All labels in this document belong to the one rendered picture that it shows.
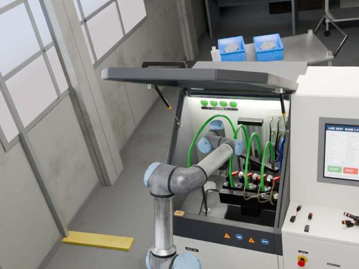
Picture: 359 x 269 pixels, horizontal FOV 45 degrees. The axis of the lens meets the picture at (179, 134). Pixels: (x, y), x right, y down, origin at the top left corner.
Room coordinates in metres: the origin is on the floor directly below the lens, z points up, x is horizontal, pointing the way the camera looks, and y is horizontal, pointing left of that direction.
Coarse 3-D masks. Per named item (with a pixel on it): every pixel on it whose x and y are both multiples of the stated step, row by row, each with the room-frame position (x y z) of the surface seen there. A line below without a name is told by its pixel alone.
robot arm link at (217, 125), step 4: (216, 120) 1.91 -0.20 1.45; (220, 120) 1.90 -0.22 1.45; (212, 124) 1.87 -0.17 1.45; (216, 124) 1.86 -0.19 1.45; (220, 124) 1.86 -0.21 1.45; (212, 128) 1.86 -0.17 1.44; (216, 128) 1.85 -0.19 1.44; (220, 128) 1.85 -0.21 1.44; (224, 128) 1.87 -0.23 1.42; (220, 132) 1.84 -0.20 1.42; (224, 132) 1.87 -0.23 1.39; (220, 136) 1.83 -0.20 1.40; (224, 136) 1.86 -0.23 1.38
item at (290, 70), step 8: (200, 64) 2.56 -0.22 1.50; (208, 64) 2.54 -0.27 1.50; (216, 64) 2.51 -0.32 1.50; (224, 64) 2.48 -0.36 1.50; (232, 64) 2.46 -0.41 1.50; (240, 64) 2.43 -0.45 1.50; (248, 64) 2.41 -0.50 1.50; (256, 64) 2.39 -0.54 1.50; (264, 64) 2.36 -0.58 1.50; (272, 64) 2.34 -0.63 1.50; (280, 64) 2.32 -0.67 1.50; (288, 64) 2.30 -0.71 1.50; (296, 64) 2.27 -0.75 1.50; (304, 64) 2.25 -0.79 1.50; (264, 72) 2.25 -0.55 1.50; (272, 72) 2.23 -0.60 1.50; (280, 72) 2.21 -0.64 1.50; (288, 72) 2.19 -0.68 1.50; (296, 72) 2.17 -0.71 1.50; (304, 72) 2.17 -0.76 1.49; (312, 72) 2.19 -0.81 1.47; (320, 72) 2.17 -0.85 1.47; (328, 72) 2.15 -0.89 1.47; (336, 72) 2.13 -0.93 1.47; (344, 72) 2.11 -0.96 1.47; (352, 72) 2.09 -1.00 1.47; (296, 80) 2.08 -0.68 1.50
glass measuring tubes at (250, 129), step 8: (240, 120) 2.13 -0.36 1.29; (248, 120) 2.11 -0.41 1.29; (256, 120) 2.09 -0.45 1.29; (240, 128) 2.14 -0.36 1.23; (248, 128) 2.11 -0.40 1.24; (256, 128) 2.11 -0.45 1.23; (248, 136) 2.11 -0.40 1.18; (264, 136) 2.10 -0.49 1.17; (256, 144) 2.10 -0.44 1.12; (264, 144) 2.09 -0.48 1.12; (256, 152) 2.10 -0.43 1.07; (248, 168) 2.12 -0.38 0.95; (256, 168) 2.09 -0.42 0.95
